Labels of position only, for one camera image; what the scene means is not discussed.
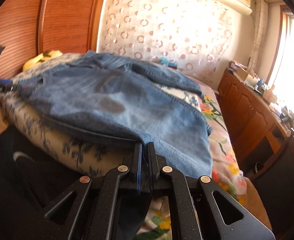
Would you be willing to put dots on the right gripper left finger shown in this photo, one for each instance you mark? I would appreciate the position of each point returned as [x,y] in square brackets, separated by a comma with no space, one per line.
[109,207]

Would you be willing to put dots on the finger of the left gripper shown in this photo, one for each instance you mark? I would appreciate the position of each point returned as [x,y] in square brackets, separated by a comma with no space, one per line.
[8,85]

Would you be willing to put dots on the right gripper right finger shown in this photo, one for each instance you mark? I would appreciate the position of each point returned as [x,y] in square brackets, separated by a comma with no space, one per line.
[199,208]

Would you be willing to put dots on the blue denim pants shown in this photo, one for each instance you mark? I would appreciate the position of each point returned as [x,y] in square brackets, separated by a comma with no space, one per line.
[105,96]

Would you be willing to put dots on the colourful floral bed sheet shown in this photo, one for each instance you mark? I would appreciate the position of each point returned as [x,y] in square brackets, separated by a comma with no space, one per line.
[225,171]

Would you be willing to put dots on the yellow plush toy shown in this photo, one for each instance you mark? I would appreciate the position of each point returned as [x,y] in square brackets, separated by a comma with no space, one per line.
[45,56]

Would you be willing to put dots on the blue floral white quilt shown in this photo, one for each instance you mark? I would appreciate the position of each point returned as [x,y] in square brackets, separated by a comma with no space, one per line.
[94,158]

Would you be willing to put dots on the wooden sideboard cabinet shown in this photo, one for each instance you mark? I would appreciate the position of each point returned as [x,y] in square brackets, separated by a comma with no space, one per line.
[254,130]

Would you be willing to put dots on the wooden wardrobe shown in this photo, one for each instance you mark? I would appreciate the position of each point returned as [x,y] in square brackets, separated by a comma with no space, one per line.
[30,27]

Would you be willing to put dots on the teal item on box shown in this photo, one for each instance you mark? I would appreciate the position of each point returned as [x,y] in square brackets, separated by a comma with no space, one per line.
[164,61]

